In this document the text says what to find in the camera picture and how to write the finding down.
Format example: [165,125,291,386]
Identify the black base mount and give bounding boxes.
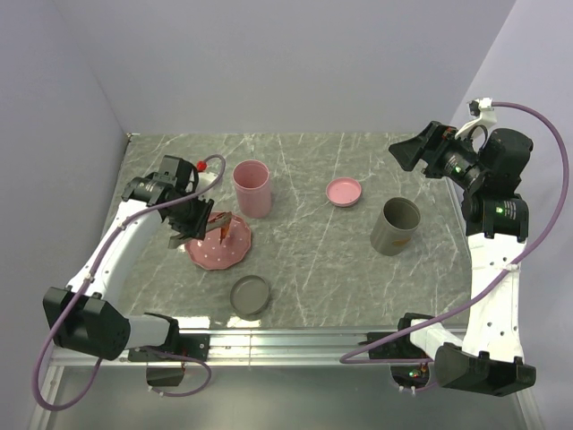
[368,336,436,394]
[127,333,210,389]

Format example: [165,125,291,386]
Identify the pink dotted plate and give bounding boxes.
[184,214,252,271]

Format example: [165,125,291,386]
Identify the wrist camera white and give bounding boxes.
[192,160,217,192]
[455,98,497,139]

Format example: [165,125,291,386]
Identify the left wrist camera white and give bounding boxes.
[192,160,217,192]

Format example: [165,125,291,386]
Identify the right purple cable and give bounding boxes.
[339,101,569,393]

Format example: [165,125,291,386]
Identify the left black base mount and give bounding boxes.
[127,333,210,389]

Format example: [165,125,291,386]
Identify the tall grey cup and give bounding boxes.
[370,197,421,256]

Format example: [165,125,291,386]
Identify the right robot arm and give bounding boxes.
[389,121,536,397]

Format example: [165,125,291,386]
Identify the pink round lid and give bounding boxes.
[326,177,362,208]

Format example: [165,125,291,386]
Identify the aluminium front rail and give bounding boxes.
[48,329,466,367]

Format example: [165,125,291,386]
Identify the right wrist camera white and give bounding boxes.
[455,98,497,139]

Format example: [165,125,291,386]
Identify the tall pink cup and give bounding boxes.
[232,159,272,219]

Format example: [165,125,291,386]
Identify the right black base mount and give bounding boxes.
[368,336,436,394]

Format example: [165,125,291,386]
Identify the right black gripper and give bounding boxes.
[389,120,487,191]

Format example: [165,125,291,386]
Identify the metal tongs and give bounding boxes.
[167,211,233,249]

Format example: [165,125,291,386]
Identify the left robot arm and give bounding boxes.
[43,156,225,360]

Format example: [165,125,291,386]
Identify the grey round lid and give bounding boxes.
[229,275,270,320]

